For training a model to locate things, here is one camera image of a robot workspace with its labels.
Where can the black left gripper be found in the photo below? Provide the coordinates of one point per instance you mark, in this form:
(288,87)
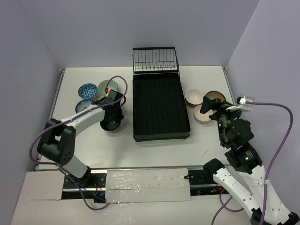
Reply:
(112,115)

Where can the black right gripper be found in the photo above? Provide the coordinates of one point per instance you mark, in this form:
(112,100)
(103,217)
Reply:
(217,104)

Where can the black bowl tan outside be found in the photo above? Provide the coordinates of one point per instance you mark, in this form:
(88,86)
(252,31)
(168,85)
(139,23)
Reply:
(110,124)

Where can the blue and white floral bowl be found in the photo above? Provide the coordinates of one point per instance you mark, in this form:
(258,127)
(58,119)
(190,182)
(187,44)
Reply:
(83,104)

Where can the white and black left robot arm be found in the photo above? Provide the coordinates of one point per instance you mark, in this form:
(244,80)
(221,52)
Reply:
(58,143)

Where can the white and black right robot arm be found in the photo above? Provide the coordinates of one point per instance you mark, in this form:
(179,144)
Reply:
(259,200)

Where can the black dish rack tray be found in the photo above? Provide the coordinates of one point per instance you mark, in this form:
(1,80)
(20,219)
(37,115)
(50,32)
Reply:
(159,108)

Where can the brown bowl cream inside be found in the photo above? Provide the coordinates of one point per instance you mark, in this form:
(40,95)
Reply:
(215,94)

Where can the white bowl patterned rim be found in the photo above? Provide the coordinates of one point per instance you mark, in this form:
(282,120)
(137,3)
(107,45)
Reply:
(200,117)

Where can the white bowl brown outside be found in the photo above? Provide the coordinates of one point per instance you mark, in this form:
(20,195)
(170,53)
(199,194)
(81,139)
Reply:
(194,97)

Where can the pale green bowl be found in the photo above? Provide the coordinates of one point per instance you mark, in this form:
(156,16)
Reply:
(112,85)

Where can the dark blue patterned bowl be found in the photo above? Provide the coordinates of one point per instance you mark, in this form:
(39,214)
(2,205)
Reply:
(88,91)

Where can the silver taped cover plate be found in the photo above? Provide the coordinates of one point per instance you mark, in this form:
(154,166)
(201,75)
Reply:
(149,185)

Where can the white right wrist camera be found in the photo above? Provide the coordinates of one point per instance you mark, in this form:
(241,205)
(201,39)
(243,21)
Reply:
(243,104)

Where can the black wire plate rack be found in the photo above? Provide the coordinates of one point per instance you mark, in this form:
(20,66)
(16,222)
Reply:
(147,60)

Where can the black aluminium mounting rail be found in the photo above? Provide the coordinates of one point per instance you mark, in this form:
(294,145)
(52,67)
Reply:
(95,189)

